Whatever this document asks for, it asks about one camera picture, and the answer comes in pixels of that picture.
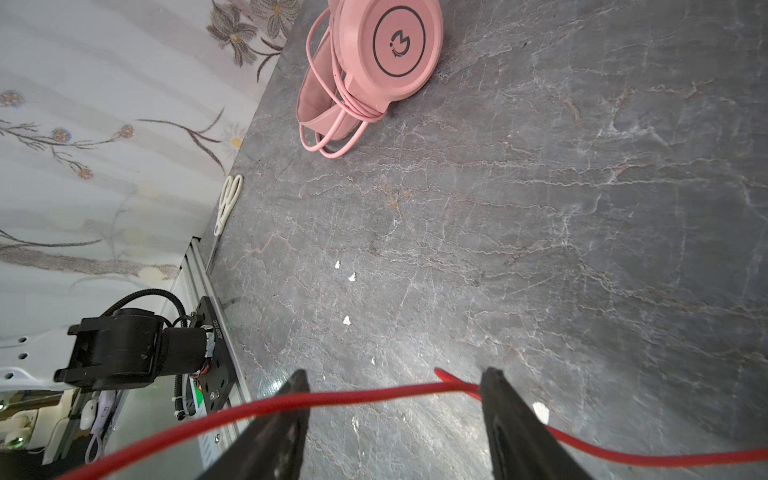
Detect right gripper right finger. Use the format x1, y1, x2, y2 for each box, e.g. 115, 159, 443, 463
479, 368, 589, 480

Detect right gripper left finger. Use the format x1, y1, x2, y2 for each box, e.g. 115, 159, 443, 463
197, 368, 311, 480

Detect red headset cable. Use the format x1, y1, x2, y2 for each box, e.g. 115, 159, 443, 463
56, 367, 768, 480

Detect pink headset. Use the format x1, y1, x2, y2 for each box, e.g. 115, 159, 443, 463
296, 0, 444, 159

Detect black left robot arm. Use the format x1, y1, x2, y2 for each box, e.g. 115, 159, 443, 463
54, 288, 220, 421

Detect white scissors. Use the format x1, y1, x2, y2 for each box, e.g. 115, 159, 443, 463
205, 174, 244, 273

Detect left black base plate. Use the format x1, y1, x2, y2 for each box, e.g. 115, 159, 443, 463
196, 296, 237, 413

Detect aluminium mounting rail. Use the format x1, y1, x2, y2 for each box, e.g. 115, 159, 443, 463
179, 236, 253, 472

